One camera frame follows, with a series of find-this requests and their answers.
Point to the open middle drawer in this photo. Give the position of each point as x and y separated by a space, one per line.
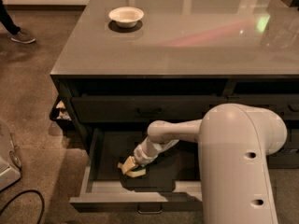
171 182

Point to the middle right drawer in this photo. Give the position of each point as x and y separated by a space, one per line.
292 141

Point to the person's leg and shoe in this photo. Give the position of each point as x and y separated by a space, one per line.
17 33

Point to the bottom right drawer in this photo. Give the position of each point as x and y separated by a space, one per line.
283 161

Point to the black bin with items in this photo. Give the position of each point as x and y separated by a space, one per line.
60 116

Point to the closed top left drawer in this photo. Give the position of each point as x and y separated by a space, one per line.
142 108

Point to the green and yellow sponge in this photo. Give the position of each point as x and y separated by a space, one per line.
134 174

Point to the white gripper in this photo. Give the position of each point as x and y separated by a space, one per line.
142 157

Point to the dark grey drawer cabinet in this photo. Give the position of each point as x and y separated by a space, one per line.
180 47

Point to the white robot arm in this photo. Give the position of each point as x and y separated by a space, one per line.
233 142

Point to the grey machine base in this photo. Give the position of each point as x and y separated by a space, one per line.
10 163

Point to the top right drawer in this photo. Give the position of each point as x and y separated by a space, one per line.
285 105

